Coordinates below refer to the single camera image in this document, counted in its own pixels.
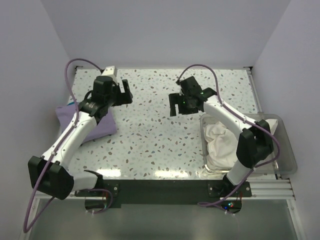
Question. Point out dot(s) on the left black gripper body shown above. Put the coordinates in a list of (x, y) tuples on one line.
[(112, 100)]

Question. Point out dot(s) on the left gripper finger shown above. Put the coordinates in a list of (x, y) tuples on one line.
[(124, 98), (126, 86)]

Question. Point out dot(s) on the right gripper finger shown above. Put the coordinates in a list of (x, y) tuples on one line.
[(174, 101), (183, 109)]

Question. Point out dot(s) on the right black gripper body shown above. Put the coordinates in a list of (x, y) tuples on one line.
[(185, 100)]

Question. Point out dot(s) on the purple t-shirt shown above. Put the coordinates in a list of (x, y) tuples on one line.
[(105, 127)]

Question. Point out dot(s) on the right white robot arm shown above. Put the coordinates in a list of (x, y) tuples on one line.
[(254, 138)]

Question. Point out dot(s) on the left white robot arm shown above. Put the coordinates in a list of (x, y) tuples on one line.
[(49, 173)]

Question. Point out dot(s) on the white t-shirt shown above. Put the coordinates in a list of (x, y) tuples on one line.
[(221, 147)]

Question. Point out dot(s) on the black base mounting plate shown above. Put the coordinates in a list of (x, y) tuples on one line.
[(114, 193)]

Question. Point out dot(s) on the clear plastic bin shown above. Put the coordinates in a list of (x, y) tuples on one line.
[(285, 164)]

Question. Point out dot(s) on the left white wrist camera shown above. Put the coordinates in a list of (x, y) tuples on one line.
[(112, 72)]

